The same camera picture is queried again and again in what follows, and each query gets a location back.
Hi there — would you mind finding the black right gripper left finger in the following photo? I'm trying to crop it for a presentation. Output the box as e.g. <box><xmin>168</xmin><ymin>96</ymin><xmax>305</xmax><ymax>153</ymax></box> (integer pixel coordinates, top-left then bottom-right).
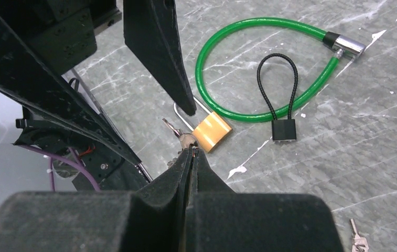
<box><xmin>0</xmin><ymin>148</ymin><xmax>195</xmax><ymax>251</ymax></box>

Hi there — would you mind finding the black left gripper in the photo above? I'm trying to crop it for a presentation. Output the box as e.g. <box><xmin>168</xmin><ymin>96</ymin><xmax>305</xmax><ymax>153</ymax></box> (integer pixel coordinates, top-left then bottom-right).
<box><xmin>0</xmin><ymin>0</ymin><xmax>197</xmax><ymax>165</ymax></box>

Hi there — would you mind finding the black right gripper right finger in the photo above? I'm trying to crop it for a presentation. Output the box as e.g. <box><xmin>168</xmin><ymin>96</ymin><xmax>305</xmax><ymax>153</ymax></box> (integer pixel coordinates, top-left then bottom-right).
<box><xmin>184</xmin><ymin>149</ymin><xmax>344</xmax><ymax>251</ymax></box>

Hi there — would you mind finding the black cable padlock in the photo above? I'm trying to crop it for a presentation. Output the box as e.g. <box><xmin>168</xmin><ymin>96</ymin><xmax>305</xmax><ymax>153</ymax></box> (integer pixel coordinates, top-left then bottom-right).
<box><xmin>256</xmin><ymin>53</ymin><xmax>299</xmax><ymax>142</ymax></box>

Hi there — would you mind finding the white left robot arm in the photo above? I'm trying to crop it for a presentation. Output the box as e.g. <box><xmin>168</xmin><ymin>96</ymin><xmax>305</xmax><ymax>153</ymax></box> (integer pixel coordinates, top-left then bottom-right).
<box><xmin>0</xmin><ymin>1</ymin><xmax>196</xmax><ymax>165</ymax></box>

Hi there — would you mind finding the silver key bunch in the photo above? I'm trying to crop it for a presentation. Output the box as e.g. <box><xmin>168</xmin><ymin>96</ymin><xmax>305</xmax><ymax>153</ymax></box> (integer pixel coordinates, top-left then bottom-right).
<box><xmin>349</xmin><ymin>219</ymin><xmax>369</xmax><ymax>252</ymax></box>

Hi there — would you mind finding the brass padlock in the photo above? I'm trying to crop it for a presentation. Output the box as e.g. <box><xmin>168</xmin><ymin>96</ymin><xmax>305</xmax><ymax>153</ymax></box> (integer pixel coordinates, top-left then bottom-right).
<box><xmin>173</xmin><ymin>96</ymin><xmax>232</xmax><ymax>152</ymax></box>

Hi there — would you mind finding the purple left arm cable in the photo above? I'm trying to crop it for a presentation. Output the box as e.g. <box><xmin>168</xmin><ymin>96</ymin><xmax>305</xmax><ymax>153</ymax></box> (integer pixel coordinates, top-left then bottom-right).
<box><xmin>17</xmin><ymin>144</ymin><xmax>101</xmax><ymax>193</ymax></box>

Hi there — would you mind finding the green cable lock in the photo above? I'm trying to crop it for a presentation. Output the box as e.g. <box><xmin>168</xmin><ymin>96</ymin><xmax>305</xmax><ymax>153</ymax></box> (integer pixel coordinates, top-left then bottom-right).
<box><xmin>195</xmin><ymin>17</ymin><xmax>366</xmax><ymax>123</ymax></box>

